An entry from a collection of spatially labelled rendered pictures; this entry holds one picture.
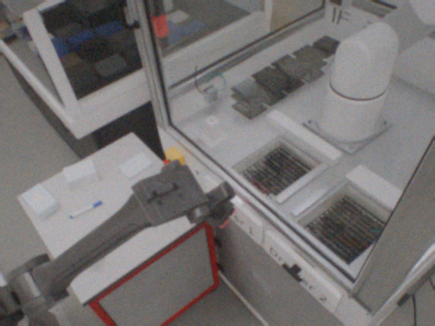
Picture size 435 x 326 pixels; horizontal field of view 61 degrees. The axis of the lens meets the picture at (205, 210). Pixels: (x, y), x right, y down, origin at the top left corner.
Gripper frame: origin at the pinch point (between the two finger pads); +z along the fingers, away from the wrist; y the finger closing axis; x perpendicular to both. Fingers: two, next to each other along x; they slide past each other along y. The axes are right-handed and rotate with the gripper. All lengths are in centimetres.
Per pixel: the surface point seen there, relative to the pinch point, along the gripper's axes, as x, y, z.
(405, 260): -50, 23, -24
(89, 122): 83, -12, -5
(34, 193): 67, -45, -21
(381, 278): -49, 16, -15
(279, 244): -19.8, 3.8, -0.8
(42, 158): 186, -79, 52
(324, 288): -38.0, 3.3, 0.0
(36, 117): 237, -66, 60
